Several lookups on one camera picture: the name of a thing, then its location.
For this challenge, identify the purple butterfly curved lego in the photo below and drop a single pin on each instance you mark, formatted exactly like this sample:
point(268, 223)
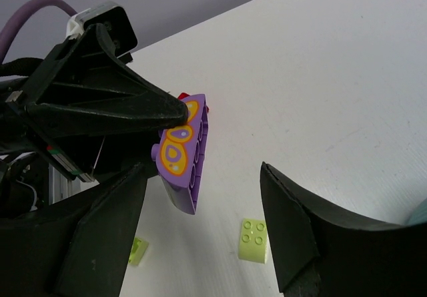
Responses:
point(180, 154)

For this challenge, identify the teal round divided container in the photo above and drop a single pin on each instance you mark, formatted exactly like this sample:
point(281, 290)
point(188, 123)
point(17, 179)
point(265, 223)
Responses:
point(419, 215)

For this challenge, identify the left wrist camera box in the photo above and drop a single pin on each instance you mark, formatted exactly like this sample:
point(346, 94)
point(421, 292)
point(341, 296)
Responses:
point(113, 17)

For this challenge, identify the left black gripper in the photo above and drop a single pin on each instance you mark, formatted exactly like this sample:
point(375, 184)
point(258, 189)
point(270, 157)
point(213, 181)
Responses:
point(80, 110)

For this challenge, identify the lime lego brick near front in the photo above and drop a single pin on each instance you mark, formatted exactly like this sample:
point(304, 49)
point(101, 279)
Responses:
point(138, 250)

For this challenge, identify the lime lego brick studs up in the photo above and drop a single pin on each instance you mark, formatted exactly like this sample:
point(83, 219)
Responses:
point(253, 241)

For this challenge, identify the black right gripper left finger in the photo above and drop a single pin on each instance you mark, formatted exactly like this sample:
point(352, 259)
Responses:
point(76, 247)

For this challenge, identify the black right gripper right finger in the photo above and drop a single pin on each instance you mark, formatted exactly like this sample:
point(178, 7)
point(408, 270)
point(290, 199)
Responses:
point(321, 249)

